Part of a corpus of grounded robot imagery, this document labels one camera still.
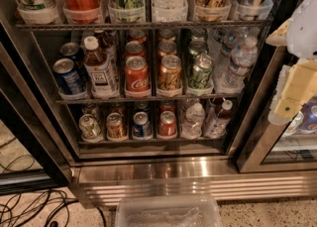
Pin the blue can shelf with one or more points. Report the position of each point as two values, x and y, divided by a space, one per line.
67 76
75 52
141 125

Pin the tea bottle bottom shelf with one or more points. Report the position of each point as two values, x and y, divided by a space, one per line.
219 117

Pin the water bottle middle shelf rear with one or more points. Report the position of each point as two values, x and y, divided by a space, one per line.
228 38

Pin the clear plastic bin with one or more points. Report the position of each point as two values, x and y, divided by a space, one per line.
168 211

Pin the orange can middle shelf front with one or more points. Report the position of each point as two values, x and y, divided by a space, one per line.
169 73

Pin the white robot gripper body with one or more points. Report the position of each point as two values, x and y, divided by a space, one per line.
303 34

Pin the white green can bottom shelf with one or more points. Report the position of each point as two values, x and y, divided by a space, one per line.
89 127

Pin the green can middle shelf front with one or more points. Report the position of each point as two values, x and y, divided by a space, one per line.
201 71

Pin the blue can middle shelf rear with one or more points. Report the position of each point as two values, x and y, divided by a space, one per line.
75 52

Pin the blue can bottom shelf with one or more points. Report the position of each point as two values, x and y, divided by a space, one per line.
141 125

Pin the blue can middle shelf front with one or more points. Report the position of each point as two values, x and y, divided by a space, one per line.
67 76

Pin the tea bottle middle shelf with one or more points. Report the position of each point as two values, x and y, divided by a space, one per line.
99 67

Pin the red can bottom shelf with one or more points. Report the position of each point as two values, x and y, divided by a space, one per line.
167 124

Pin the water bottle middle shelf front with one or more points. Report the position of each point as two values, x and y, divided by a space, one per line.
242 59

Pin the orange can bottom shelf front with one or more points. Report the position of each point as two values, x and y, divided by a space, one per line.
115 126

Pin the red cola can middle front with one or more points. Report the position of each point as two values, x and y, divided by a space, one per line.
137 74

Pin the fridge glass door right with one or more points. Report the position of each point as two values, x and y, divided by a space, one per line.
256 136

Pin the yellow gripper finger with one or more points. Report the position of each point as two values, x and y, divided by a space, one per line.
296 85
278 37

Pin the fridge door left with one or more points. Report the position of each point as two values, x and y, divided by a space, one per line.
36 170

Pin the water bottle bottom shelf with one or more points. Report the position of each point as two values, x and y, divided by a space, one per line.
191 126

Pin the tea bottle shelf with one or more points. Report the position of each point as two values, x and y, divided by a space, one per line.
219 117
99 67

